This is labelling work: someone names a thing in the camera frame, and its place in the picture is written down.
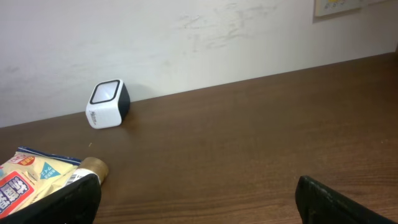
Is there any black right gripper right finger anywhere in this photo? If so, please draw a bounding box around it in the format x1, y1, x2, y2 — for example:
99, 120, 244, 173
295, 175, 395, 224

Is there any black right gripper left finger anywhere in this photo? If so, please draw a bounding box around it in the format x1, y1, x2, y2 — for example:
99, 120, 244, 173
1, 174, 101, 224

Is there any white tube with gold cap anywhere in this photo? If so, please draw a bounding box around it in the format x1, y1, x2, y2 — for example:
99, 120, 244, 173
64, 157, 109, 186

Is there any yellow snack bag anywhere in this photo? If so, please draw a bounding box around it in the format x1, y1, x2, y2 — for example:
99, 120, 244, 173
1, 146, 81, 218

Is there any white barcode scanner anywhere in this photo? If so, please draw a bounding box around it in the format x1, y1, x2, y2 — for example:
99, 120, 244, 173
85, 79, 131, 129

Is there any paper poster on wall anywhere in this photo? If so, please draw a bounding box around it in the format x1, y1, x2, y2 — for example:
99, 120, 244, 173
313, 0, 386, 18

